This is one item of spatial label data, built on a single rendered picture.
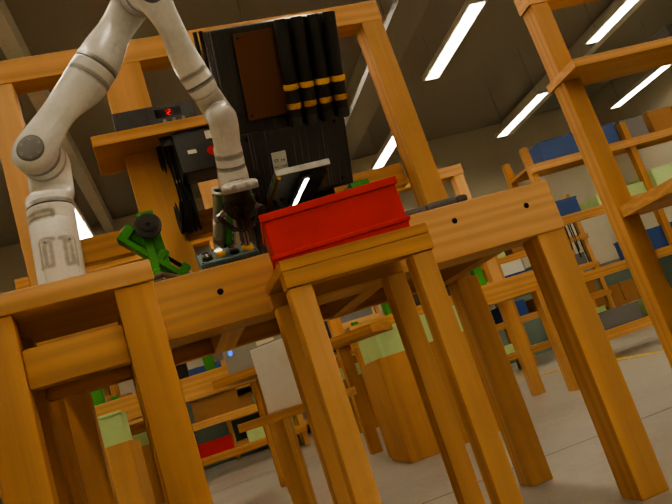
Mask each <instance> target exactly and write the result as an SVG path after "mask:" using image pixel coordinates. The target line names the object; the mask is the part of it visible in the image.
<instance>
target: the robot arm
mask: <svg viewBox="0 0 672 504"><path fill-rule="evenodd" d="M147 17H148V19H149V20H150V21H151V22H152V24H153V25H154V26H155V28H156V29H157V31H158V33H159V34H160V36H161V38H162V41H163V43H164V45H165V48H166V51H167V54H168V57H169V60H170V62H171V65H172V67H173V69H174V71H175V73H176V75H177V77H178V78H179V80H180V81H181V83H182V84H183V86H184V87H185V89H186V90H187V92H188V93H189V95H190V96H191V97H192V98H193V99H194V100H195V102H196V104H197V106H198V107H199V109H200V111H201V112H202V114H203V116H204V118H205V119H206V121H207V123H208V125H209V128H210V132H211V136H212V140H213V144H214V148H213V150H214V157H215V162H216V167H217V175H218V181H219V186H220V190H221V195H222V200H223V205H222V209H223V210H222V211H221V212H220V213H219V214H216V218H217V219H218V221H220V222H221V223H222V224H224V225H225V226H226V227H228V228H229V229H230V230H231V231H233V232H239V236H240V241H241V242H242V243H243V244H244V245H245V246H246V245H250V242H252V237H251V232H250V229H251V228H252V227H256V225H257V223H258V222H259V218H258V216H259V215H262V214H263V212H264V210H265V206H264V205H263V204H261V203H260V204H259V203H257V202H256V201H255V199H254V198H253V195H252V190H251V189H253V188H257V187H259V184H258V180H257V179H255V178H250V179H249V175H248V170H247V167H246V164H245V160H244V155H243V150H242V146H241V142H240V131H239V123H238V118H237V114H236V111H235V110H234V109H233V107H232V106H231V105H230V104H229V102H228V101H227V99H226V98H225V96H224V95H223V93H222V92H221V90H220V89H219V88H218V86H217V83H216V81H215V79H214V77H213V75H212V74H211V72H210V70H209V69H208V67H207V66H206V64H205V62H204V61H203V59H202V58H201V56H200V54H199V53H198V51H197V49H196V48H195V46H194V44H193V42H192V40H191V38H190V37H189V35H188V33H187V31H186V29H185V26H184V24H183V22H182V20H181V18H180V16H179V14H178V11H177V9H176V7H175V5H174V2H173V0H110V3H109V5H108V7H107V9H106V11H105V13H104V15H103V17H102V18H101V20H100V21H99V23H98V24H97V26H96V27H95V28H94V29H93V30H92V32H91V33H90V34H89V35H88V37H87V38H86V39H85V41H84V42H83V44H82V45H81V46H80V48H79V49H78V51H77V52H76V53H75V55H74V57H73V58H72V60H71V61H70V63H69V65H68V66H67V68H66V70H65V71H64V73H63V75H62V77H61V78H60V80H59V81H58V83H57V84H56V86H55V87H54V89H53V90H52V92H51V93H50V95H49V96H48V98H47V100H46V101H45V103H44V104H43V106H42V107H41V108H40V110H39V111H38V112H37V113H36V115H35V116H34V117H33V118H32V120H31V121H30V122H29V123H28V124H27V126H26V127H25V128H24V129H23V131H22V132H21V133H20V135H19V136H18V137H17V139H16V140H15V142H14V144H13V147H12V151H11V157H12V161H13V163H14V164H15V166H16V167H17V168H18V169H19V170H20V171H22V172H23V173H24V174H25V175H27V180H28V187H29V195H28V196H27V197H26V199H25V209H26V215H27V222H28V228H29V234H30V241H31V247H32V253H33V259H34V265H35V271H36V277H37V283H38V285H40V284H44V283H49V282H53V281H57V280H61V279H66V278H70V277H74V276H78V275H82V274H87V273H86V268H85V263H84V257H83V252H82V246H81V241H80V235H79V230H78V224H77V218H76V213H75V207H74V195H75V190H74V183H73V176H72V169H71V164H70V160H69V157H68V154H67V153H66V151H65V150H64V149H63V148H62V147H61V146H60V145H61V143H62V140H63V139H64V137H65V135H66V133H67V131H68V130H69V128H70V127H71V125H72V124H73V122H74V121H75V120H76V119H77V118H78V117H79V116H80V115H82V114H83V113H85V112H86V111H87V110H89V109H90V108H92V107H93V106H95V105H96V104H97V103H98V102H100V101H101V100H102V98H103V97H104V96H105V95H106V93H107V92H108V90H109V88H110V87H111V85H112V84H113V82H114V80H115V79H116V77H117V75H118V73H119V71H120V68H121V66H122V63H123V60H124V56H125V52H126V49H127V46H128V44H129V42H130V40H131V38H132V37H133V35H134V34H135V32H136V31H137V29H138V28H139V27H140V25H141V24H142V23H143V22H144V21H145V19H146V18H147ZM254 206H255V208H254ZM253 209H254V210H255V212H254V214H253V216H252V218H251V220H250V217H249V216H250V215H251V213H252V211H253ZM225 214H228V215H229V216H230V217H231V218H232V219H234V220H235V222H236V225H233V224H232V223H230V222H229V221H228V220H226V219H227V216H226V215H225ZM241 219H243V224H242V220H241ZM243 227H244V228H243Z"/></svg>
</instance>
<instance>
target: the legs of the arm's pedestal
mask: <svg viewBox="0 0 672 504"><path fill-rule="evenodd" d="M114 298H115V303H116V306H117V310H118V314H119V316H118V317H117V318H118V324H119V325H117V326H114V327H110V328H106V329H102V330H99V331H95V332H91V333H87V334H83V335H80V336H76V337H72V338H68V339H65V340H61V341H57V342H53V343H49V344H46V345H42V346H38V347H37V345H36V343H35V342H34V341H33V340H32V339H27V340H23V341H22V338H21V334H20V330H19V325H18V323H17V322H16V321H15V320H14V319H13V318H12V316H7V317H2V318H0V482H1V487H2V491H3V496H4V501H5V504H74V502H73V498H72V493H71V489H70V485H69V480H68V476H67V472H66V468H65V463H64V459H63V455H62V451H61V446H60V442H59V438H58V434H57V429H56V425H55V421H54V416H53V412H52V408H51V404H50V402H54V401H57V400H61V399H64V398H68V397H71V396H75V395H78V394H81V393H85V392H88V391H92V390H95V389H98V388H102V387H105V386H109V385H112V384H115V383H119V382H122V381H126V380H129V379H132V378H133V382H134V386H135V390H136V393H137V397H138V401H139V405H140V409H141V413H142V416H143V420H144V424H145V428H146V432H147V436H148V439H149V443H150V447H151V451H152V455H153V459H154V462H155V466H156V470H157V474H158V478H159V482H160V485H161V489H162V493H163V497H164V501H165V504H213V501H212V497H211V494H210V490H209V486H208V483H207V479H206V475H205V472H204V468H203V464H202V461H201V457H200V453H199V450H198V446H197V442H196V439H195V435H194V432H193V428H192V424H191V421H190V417H189V413H188V410H187V406H186V402H185V399H184V395H183V391H182V388H181V384H180V381H179V377H178V373H177V370H176V366H175V362H174V359H173V355H172V351H171V348H170V344H169V340H168V337H167V333H166V329H165V326H164V322H163V319H162V315H161V311H160V308H159V304H158V300H157V297H156V293H155V289H154V286H153V282H152V281H148V282H144V283H140V284H136V285H132V286H128V287H124V288H120V289H116V290H114Z"/></svg>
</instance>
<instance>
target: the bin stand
mask: <svg viewBox="0 0 672 504"><path fill-rule="evenodd" d="M428 232H429V231H428V228H427V225H426V223H421V224H417V225H413V226H410V227H406V228H402V229H399V230H395V231H391V232H387V233H384V234H380V235H376V236H373V237H369V238H365V239H361V240H358V241H354V242H350V243H346V244H343V245H339V246H335V247H332V248H328V249H324V250H320V251H317V252H313V253H309V254H306V255H302V256H298V257H294V258H291V259H287V260H283V261H280V262H278V264H277V266H276V268H275V270H274V272H273V274H272V276H271V278H270V280H269V282H268V284H267V286H266V287H265V292H266V295H267V297H268V302H269V305H270V308H271V311H272V312H274V311H275V312H274V313H275V316H276V319H277V323H278V326H279V329H280V332H281V335H282V339H283V342H284V345H285V348H286V352H287V355H288V358H289V361H290V365H291V368H292V371H293V374H294V378H295V381H296V384H297V387H298V391H299V394H300V397H301V400H302V403H303V407H304V410H305V413H306V416H307V420H308V423H309V426H310V429H311V433H312V436H313V439H314V442H315V446H316V449H317V452H318V455H319V459H320V462H321V465H322V468H323V471H324V475H325V478H326V481H327V484H328V488H329V491H330V494H331V497H332V501H333V504H383V503H382V500H381V497H380V494H379V491H378V488H377V485H376V482H375V479H374V475H373V472H372V469H371V466H370V463H369V460H368V457H367V454H366V451H365V448H364V444H363V441H362V438H361V435H360V432H359V429H358V426H357V423H356V420H355V417H354V414H353V410H352V407H351V404H350V401H349V398H348V395H347V392H346V389H345V386H344V383H343V379H342V376H341V373H340V370H339V367H338V364H337V361H336V358H335V355H334V352H333V348H332V345H331V342H330V339H329V336H328V333H327V330H326V327H325V324H324V321H323V317H322V314H321V311H320V308H319V305H318V302H317V299H319V298H322V297H326V296H329V295H332V294H336V293H339V292H343V291H346V290H350V289H353V288H357V287H360V286H364V285H367V284H370V283H374V282H377V281H381V282H382V285H383V288H384V291H385V294H386V297H387V300H388V303H389V306H390V309H391V312H392V314H393V317H394V320H395V323H396V326H397V329H398V332H399V335H400V338H401V341H402V343H403V346H404V349H405V352H406V355H407V358H408V361H409V364H410V367H411V370H412V373H413V375H414V378H415V381H416V384H417V387H418V390H419V393H420V396H421V399H422V402H423V404H424V407H425V410H426V413H427V416H428V419H429V422H430V425H431V428H432V431H433V433H434V436H435V439H436V442H437V445H438V448H439V451H440V454H441V457H442V460H443V463H444V465H445V468H446V471H447V474H448V477H449V480H450V483H451V486H452V489H453V492H454V494H455V497H456V500H457V503H458V504H486V503H485V500H484V497H483V494H482V491H481V489H480V486H479V483H478V480H477V477H476V474H475V472H474V469H473V466H472V463H471V460H470V457H469V455H468V452H467V449H466V446H465V443H464V440H463V438H462V435H461V432H460V429H459V426H458V423H457V421H456V418H455V415H454V412H453V409H452V406H451V403H450V401H449V398H448V395H447V392H446V389H445V386H444V384H443V381H442V378H441V375H440V372H439V369H438V367H437V364H436V361H435V358H434V355H433V352H432V350H431V347H430V344H429V341H428V338H427V335H426V333H425V330H424V327H423V324H422V321H421V318H420V316H419V313H418V310H417V307H416V304H415V301H414V299H413V296H412V293H411V290H410V287H409V284H408V281H407V279H406V276H405V273H404V272H403V268H402V265H401V262H400V260H402V259H406V258H408V259H407V260H406V264H407V266H408V269H409V272H410V275H411V278H412V281H413V283H414V286H415V289H416V292H417V295H418V297H419V300H420V303H421V306H422V309H423V312H424V314H425V317H426V320H427V323H428V326H429V329H430V331H431V334H432V337H433V340H434V343H435V346H436V348H437V351H438V354H439V357H440V360H441V362H442V365H443V368H444V371H445V374H446V377H447V379H448V382H449V385H450V388H451V391H452V394H453V396H454V399H455V402H456V405H457V408H458V410H459V413H460V416H461V419H462V422H463V425H464V427H465V430H466V433H467V436H468V439H469V442H470V444H471V447H472V450H473V453H474V456H475V458H476V461H477V464H478V467H479V470H480V473H481V475H482V478H483V481H484V484H485V487H486V490H487V492H488V495H489V498H490V501H491V504H524V502H523V499H522V496H521V493H520V491H519V488H518V485H517V482H516V480H515V477H514V474H513V471H512V469H511V466H510V463H509V460H508V458H507V455H506V452H505V449H504V447H503V444H502V441H501V438H500V436H499V433H498V430H497V427H496V425H495V422H494V419H493V416H492V414H491V411H490V408H489V405H488V403H487V400H486V397H485V394H484V392H483V389H482V386H481V383H480V381H479V378H478V375H477V372H476V370H475V367H474V364H473V361H472V359H471V356H470V353H469V350H468V348H467V345H466V342H465V339H464V337H463V334H462V331H461V328H460V326H459V323H458V320H457V317H456V315H455V312H454V309H453V306H452V304H451V301H450V298H449V295H448V293H447V290H446V287H445V284H444V282H443V279H442V276H441V273H440V271H439V268H438V265H437V262H436V260H435V257H434V254H433V251H432V249H433V248H434V245H433V242H432V239H431V236H430V234H429V233H428Z"/></svg>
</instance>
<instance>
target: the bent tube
mask: <svg viewBox="0 0 672 504"><path fill-rule="evenodd" d="M211 191H212V196H213V238H214V227H215V222H214V218H215V217H216V214H219V213H220V212H221V211H222V210H223V209H222V205H223V200H222V195H221V190H220V187H211ZM213 247H214V250H216V249H223V248H224V247H223V245H217V244H214V243H213Z"/></svg>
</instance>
